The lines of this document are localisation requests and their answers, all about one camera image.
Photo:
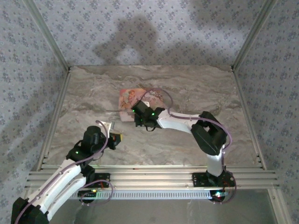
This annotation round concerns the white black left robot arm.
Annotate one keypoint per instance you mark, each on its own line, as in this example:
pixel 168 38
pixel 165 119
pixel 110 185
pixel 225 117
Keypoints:
pixel 63 184

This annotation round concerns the aluminium table side rail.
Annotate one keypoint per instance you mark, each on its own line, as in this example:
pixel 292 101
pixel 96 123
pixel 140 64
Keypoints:
pixel 241 93
pixel 59 105

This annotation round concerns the aluminium frame post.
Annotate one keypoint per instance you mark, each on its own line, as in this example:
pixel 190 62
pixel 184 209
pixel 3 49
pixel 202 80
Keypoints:
pixel 46 32
pixel 254 32

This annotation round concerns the aluminium extrusion beam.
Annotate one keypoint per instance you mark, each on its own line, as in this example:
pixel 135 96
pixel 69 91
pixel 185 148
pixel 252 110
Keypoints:
pixel 151 177

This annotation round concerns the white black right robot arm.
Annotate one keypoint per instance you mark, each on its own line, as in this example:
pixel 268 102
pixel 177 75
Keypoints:
pixel 177 121

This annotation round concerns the aluminium frame leg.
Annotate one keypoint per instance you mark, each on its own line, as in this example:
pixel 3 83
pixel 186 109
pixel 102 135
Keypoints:
pixel 279 207

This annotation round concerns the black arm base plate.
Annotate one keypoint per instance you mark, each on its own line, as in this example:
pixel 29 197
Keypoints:
pixel 102 178
pixel 198 179

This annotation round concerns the controller board with green light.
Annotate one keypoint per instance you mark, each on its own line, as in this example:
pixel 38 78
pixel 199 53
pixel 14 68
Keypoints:
pixel 219 194
pixel 87 194

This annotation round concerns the pink picture card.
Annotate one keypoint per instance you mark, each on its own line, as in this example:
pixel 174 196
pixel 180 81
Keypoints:
pixel 127 100

